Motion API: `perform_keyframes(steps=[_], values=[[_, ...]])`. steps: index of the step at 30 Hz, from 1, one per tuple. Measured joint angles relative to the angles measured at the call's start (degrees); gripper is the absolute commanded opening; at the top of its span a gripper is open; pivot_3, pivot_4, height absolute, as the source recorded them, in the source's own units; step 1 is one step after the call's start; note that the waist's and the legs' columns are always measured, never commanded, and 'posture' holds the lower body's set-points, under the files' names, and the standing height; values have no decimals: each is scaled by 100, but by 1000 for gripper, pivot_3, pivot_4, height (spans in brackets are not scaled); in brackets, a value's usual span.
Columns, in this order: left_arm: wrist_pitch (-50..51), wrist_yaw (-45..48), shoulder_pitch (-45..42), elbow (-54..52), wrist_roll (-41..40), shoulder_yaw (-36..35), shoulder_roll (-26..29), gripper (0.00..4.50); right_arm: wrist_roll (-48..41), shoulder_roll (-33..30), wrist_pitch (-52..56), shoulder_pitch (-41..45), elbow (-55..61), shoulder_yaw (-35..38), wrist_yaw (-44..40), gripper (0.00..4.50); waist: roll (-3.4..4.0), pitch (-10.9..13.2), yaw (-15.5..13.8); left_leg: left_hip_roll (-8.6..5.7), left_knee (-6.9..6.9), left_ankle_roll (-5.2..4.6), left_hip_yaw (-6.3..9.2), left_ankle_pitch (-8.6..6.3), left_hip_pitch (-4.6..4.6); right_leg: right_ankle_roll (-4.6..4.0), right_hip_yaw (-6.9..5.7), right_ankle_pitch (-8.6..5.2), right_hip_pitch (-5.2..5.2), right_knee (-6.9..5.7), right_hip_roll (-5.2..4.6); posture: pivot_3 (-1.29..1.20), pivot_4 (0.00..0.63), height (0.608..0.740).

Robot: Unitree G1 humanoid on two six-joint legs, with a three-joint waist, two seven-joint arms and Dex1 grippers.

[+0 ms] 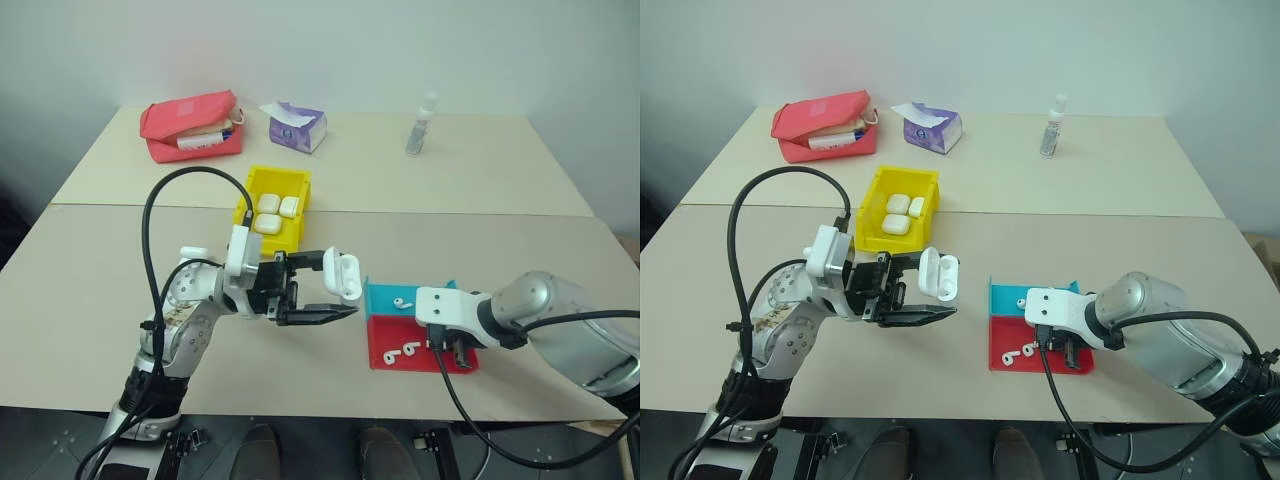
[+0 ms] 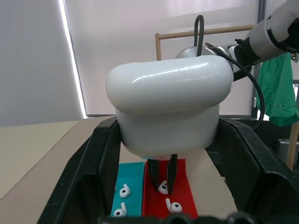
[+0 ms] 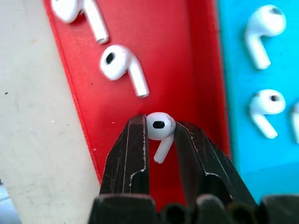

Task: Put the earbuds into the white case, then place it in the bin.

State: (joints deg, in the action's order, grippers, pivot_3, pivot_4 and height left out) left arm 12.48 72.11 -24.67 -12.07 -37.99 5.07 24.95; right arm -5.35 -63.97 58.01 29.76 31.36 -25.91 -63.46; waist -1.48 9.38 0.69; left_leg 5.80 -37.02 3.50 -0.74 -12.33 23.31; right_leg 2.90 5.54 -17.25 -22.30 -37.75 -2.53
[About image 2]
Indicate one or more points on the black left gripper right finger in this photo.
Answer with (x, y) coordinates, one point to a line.
(261, 186)

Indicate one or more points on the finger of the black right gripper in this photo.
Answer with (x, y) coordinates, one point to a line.
(172, 172)
(154, 172)

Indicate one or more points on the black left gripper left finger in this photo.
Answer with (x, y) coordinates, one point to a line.
(77, 186)

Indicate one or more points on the white earbud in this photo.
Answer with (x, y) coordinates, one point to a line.
(174, 206)
(125, 191)
(119, 211)
(163, 188)

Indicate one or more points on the white earbud charging case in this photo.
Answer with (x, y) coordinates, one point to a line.
(168, 105)

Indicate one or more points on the red plastic tray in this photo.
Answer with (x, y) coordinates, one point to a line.
(182, 186)

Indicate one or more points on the teal plastic tray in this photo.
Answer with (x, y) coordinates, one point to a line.
(130, 172)

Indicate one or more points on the grey box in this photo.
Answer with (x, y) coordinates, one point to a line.
(283, 149)

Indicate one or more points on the green garment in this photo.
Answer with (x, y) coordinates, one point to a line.
(278, 93)

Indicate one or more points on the wooden clothes rack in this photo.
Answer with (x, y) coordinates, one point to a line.
(177, 34)

